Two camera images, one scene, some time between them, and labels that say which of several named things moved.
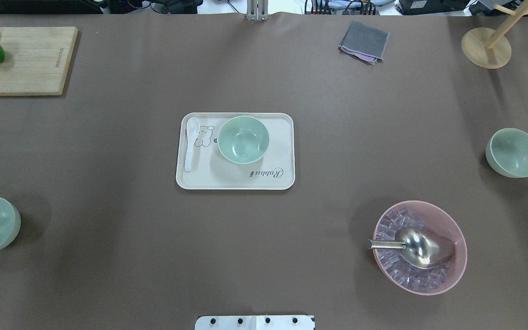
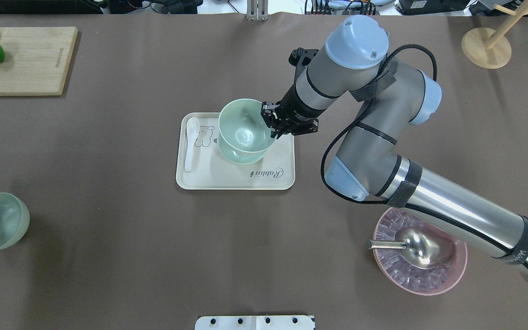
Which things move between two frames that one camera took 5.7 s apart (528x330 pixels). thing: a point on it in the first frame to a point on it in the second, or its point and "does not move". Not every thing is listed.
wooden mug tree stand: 490,48 does not move
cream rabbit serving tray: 237,151 does not move
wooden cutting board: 36,63 does not move
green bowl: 514,152 to 242,127
